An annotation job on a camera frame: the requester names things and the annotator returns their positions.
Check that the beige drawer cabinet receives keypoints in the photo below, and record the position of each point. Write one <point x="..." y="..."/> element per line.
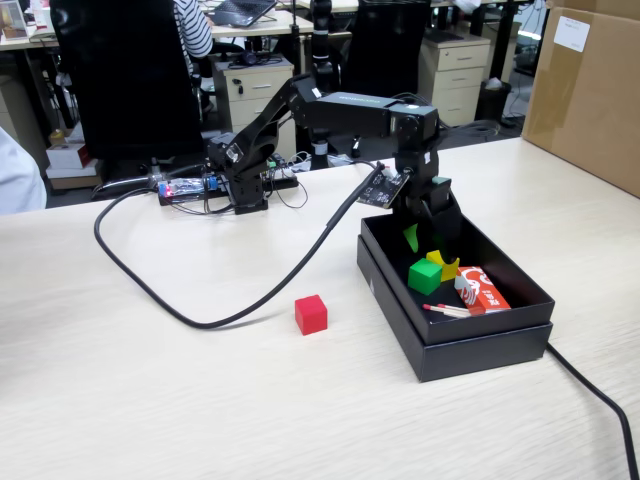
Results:
<point x="460" y="65"/>
<point x="250" y="95"/>

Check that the controller board with red LED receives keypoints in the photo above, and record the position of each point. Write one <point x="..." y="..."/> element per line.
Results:
<point x="185" y="187"/>

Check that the person in white shirt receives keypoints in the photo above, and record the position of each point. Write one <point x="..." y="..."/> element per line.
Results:
<point x="17" y="185"/>

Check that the yellow wooden cube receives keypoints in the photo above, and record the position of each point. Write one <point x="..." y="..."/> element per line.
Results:
<point x="448" y="273"/>

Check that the black office chair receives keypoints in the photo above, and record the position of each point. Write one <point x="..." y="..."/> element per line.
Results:
<point x="385" y="50"/>
<point x="125" y="75"/>

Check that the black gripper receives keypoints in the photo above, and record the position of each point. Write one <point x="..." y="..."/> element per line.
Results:
<point x="417" y="175"/>

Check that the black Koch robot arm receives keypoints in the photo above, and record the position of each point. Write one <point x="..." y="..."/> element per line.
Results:
<point x="350" y="112"/>

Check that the orange white matchbox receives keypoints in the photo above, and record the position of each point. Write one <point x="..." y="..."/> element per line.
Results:
<point x="482" y="295"/>

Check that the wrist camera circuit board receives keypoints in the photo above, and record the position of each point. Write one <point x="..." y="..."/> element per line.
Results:
<point x="382" y="192"/>

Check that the black pole with white bands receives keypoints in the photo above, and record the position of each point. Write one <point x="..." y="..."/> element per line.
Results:
<point x="320" y="50"/>

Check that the black box tray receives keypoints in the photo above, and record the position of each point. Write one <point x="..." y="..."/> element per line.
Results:
<point x="480" y="327"/>

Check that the black open box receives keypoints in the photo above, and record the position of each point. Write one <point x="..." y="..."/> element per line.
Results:
<point x="480" y="357"/>

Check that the red-tipped wooden match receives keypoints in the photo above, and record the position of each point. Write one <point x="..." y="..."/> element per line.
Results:
<point x="457" y="308"/>
<point x="447" y="311"/>

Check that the white paper label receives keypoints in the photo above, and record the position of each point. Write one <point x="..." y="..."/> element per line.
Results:
<point x="571" y="34"/>

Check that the black trash bin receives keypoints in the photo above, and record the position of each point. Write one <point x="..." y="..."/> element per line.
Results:
<point x="492" y="107"/>

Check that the beige office desk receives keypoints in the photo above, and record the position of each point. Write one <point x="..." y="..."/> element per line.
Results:
<point x="280" y="22"/>

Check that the white and red carton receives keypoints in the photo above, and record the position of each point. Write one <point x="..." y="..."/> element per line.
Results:
<point x="67" y="156"/>

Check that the red wooden cube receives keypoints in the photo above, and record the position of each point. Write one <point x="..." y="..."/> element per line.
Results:
<point x="311" y="316"/>

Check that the green wooden cube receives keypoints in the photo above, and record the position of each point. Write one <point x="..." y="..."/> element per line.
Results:
<point x="424" y="277"/>

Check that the person in striped shirt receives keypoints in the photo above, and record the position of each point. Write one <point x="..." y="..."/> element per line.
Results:
<point x="197" y="30"/>

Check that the black laptop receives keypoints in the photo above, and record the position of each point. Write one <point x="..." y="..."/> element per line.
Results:
<point x="240" y="10"/>

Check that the large brown cardboard box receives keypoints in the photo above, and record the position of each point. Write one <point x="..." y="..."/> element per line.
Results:
<point x="590" y="110"/>

